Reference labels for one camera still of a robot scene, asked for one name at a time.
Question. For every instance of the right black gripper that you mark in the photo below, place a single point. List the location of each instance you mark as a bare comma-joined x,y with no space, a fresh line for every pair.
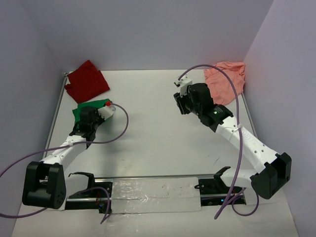
180,101

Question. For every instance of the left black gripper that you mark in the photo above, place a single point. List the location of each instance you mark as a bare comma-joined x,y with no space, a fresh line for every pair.
100,119

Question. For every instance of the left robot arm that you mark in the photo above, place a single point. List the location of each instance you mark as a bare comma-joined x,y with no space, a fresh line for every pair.
45,183

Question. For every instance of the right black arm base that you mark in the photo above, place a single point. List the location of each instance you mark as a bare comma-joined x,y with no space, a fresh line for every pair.
212,191

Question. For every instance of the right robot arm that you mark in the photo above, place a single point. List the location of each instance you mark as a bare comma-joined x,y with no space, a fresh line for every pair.
271,171

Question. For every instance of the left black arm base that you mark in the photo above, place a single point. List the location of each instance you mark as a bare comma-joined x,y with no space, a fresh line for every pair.
90,200

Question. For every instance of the salmon pink crumpled t-shirt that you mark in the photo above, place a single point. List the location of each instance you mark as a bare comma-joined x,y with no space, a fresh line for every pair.
220,89

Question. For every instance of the red folded t-shirt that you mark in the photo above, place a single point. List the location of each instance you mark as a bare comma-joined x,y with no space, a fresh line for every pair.
86,82

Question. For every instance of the taped white cardboard panel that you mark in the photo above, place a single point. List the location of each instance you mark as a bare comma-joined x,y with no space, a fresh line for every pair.
155,195

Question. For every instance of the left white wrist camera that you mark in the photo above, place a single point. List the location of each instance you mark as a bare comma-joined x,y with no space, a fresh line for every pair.
107,110

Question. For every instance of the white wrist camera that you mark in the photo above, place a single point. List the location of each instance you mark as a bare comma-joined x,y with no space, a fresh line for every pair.
182,84
107,110

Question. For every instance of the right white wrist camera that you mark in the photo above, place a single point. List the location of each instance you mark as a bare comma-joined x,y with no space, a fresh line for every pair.
182,84

